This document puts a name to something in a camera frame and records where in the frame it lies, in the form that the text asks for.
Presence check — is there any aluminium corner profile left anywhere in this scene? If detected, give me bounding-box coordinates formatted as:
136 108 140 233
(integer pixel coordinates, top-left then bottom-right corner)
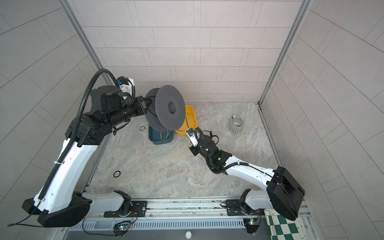
58 1 104 87

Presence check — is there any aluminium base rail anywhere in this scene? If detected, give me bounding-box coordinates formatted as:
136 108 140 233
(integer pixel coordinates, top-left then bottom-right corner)
58 197 314 238

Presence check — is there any aluminium corner profile right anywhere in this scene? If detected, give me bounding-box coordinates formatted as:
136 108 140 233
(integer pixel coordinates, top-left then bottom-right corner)
259 0 312 107

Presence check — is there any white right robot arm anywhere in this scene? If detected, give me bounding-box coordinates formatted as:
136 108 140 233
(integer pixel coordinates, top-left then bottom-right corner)
186 128 305 221

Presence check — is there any grey perforated cable spool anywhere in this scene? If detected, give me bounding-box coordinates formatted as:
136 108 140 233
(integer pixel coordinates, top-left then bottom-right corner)
145 85 186 132

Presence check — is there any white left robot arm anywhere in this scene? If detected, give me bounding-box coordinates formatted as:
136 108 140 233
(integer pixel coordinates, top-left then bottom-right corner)
22 69 147 228

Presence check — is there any small white ball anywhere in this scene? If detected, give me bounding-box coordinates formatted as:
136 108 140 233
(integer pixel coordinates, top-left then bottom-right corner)
185 231 192 240

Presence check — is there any aluminium corner profile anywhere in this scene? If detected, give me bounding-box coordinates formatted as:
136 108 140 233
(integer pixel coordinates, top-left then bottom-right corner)
58 1 104 87
259 0 312 107

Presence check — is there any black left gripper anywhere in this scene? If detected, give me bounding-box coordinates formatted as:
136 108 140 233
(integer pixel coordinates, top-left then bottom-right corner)
104 96 152 130

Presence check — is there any yellow plastic bin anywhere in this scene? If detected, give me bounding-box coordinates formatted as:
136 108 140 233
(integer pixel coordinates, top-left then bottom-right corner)
176 105 198 136

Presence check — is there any striped ceramic mug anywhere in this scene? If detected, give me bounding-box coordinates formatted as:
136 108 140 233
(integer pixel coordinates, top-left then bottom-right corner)
229 115 244 133

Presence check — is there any teal plastic bin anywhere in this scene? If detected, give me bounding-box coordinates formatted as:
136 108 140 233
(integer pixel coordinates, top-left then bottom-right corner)
148 126 174 145

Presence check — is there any green white checkered cloth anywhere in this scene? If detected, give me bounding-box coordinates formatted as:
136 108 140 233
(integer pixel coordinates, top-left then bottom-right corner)
264 209 308 240

